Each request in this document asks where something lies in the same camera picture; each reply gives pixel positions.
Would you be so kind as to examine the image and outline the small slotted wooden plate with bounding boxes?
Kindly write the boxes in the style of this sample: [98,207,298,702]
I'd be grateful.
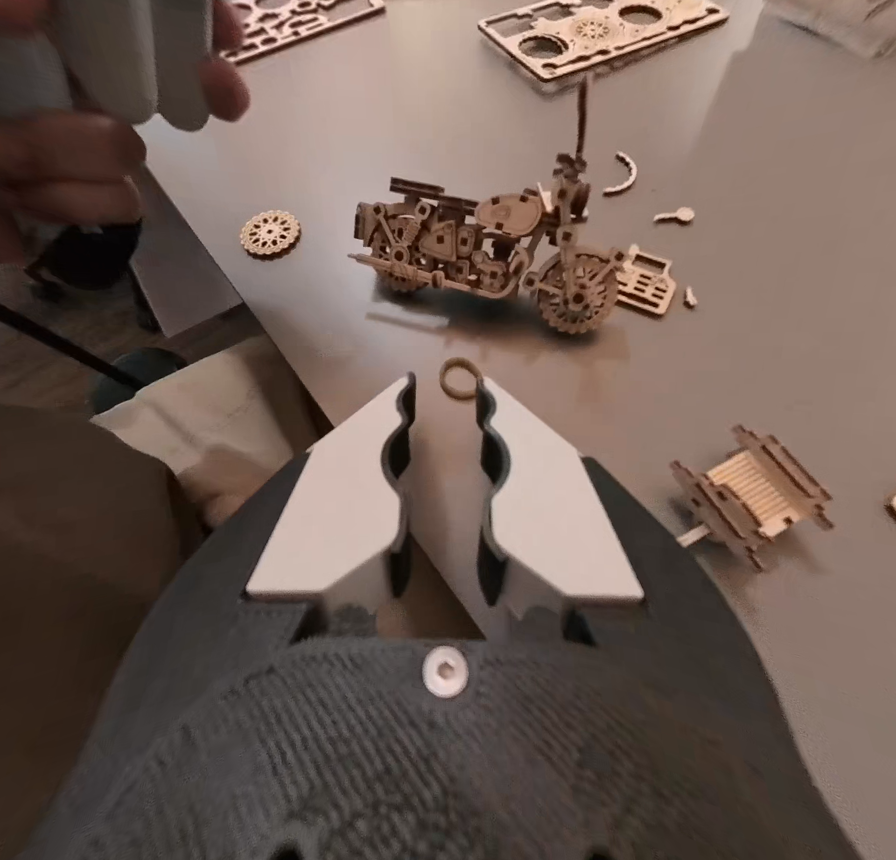
[615,244,678,320]

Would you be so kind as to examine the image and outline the grey desk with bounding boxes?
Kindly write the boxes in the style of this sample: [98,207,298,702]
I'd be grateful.
[129,0,896,860]

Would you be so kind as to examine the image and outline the person's left hand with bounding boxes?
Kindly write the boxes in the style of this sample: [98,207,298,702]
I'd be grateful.
[0,0,253,259]

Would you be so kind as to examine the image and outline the wooden part sheet round holes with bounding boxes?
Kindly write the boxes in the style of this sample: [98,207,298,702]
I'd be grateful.
[217,0,386,66]

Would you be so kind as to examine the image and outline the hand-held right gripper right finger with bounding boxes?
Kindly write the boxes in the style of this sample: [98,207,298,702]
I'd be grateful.
[476,376,645,623]

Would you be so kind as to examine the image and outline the person's brown sweater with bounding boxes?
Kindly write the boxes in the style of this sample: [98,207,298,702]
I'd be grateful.
[0,405,211,860]

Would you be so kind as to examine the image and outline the curved wooden arc piece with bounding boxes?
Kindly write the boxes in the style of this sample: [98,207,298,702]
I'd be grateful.
[602,151,641,197]

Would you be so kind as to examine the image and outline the person's beige trousers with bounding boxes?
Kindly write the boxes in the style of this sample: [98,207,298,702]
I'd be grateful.
[90,334,484,640]

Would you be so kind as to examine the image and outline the wooden part sheet gear cutouts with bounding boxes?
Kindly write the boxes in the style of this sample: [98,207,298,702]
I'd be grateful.
[478,0,730,98]

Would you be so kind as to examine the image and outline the small wooden ribbed frame assembly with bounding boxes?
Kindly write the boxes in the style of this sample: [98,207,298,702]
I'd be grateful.
[671,425,835,570]

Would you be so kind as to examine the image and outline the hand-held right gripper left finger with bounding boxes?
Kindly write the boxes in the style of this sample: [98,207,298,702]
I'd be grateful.
[245,373,419,633]

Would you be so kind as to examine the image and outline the wooden motorcycle model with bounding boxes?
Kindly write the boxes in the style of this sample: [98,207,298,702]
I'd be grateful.
[348,76,630,336]

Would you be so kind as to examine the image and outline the wooden spoked gear wheel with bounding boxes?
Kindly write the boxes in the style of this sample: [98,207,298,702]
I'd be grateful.
[241,209,303,260]

